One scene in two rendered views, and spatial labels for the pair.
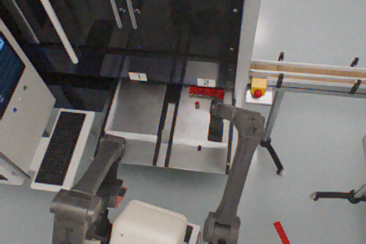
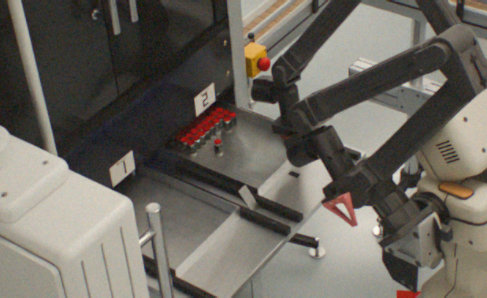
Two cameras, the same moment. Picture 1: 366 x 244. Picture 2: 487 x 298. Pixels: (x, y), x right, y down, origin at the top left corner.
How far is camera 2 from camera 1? 1.83 m
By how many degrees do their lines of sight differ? 45
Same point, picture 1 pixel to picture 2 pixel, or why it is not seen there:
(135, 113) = (168, 230)
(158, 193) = not seen: outside the picture
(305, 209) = not seen: hidden behind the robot
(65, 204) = (447, 34)
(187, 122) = (238, 173)
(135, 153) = (248, 251)
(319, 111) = not seen: hidden behind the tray
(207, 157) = (317, 170)
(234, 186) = (452, 16)
